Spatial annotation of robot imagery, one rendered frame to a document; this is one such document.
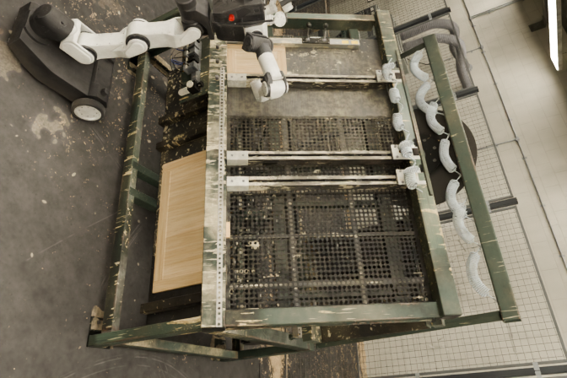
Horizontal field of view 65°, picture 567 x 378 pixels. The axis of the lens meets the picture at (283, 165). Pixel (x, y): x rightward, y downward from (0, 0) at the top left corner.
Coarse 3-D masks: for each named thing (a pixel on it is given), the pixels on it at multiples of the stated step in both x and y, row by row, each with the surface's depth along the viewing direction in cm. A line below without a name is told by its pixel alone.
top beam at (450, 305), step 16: (384, 16) 330; (384, 32) 322; (384, 48) 315; (400, 96) 294; (400, 112) 288; (400, 128) 285; (416, 160) 271; (416, 192) 260; (416, 208) 261; (432, 208) 256; (432, 224) 251; (432, 240) 246; (432, 256) 241; (448, 256) 242; (432, 272) 240; (448, 272) 238; (432, 288) 240; (448, 288) 234; (448, 304) 229
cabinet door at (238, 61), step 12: (228, 48) 312; (240, 48) 313; (276, 48) 316; (228, 60) 307; (240, 60) 308; (252, 60) 309; (276, 60) 311; (228, 72) 302; (240, 72) 303; (252, 72) 304
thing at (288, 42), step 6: (228, 42) 313; (234, 42) 313; (240, 42) 314; (276, 42) 316; (282, 42) 317; (288, 42) 317; (294, 42) 318; (300, 42) 318; (330, 42) 321; (336, 42) 321; (348, 42) 322; (354, 48) 325
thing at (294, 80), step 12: (396, 72) 303; (228, 84) 295; (240, 84) 296; (288, 84) 299; (300, 84) 300; (312, 84) 300; (324, 84) 301; (336, 84) 302; (348, 84) 303; (360, 84) 303; (372, 84) 304; (384, 84) 305
